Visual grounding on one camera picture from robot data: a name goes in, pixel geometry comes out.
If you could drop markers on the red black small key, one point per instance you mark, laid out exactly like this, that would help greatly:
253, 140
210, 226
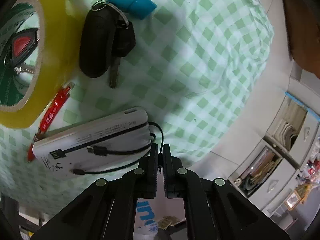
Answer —
18, 48

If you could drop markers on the white nightstand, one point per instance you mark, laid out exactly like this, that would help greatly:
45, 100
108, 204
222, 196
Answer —
293, 131
262, 175

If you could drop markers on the white power bank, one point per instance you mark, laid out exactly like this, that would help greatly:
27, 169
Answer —
101, 145

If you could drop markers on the yellow tape roll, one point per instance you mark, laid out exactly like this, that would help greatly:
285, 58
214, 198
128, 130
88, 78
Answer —
25, 96

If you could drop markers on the brown bean bag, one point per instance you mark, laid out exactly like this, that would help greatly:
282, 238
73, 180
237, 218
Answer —
303, 34

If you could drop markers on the red pen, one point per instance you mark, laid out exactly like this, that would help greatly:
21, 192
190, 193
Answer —
52, 111

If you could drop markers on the green checkered cloth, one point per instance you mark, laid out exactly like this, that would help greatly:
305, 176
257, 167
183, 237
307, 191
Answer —
193, 68

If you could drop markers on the grey cardboard box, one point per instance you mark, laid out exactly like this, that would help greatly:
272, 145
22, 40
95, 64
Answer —
155, 214

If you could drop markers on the framed picture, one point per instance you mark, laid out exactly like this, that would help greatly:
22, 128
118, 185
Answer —
292, 200

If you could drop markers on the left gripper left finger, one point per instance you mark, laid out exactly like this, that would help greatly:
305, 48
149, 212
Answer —
140, 186

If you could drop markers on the black car key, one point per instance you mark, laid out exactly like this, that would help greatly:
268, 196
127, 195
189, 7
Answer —
107, 37

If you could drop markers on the left white nightstand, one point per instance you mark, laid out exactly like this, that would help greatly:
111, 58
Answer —
293, 131

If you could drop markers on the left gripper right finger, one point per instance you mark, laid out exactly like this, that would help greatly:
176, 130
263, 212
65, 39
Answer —
177, 184

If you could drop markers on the right white nightstand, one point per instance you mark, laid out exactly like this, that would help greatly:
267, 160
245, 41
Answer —
262, 175

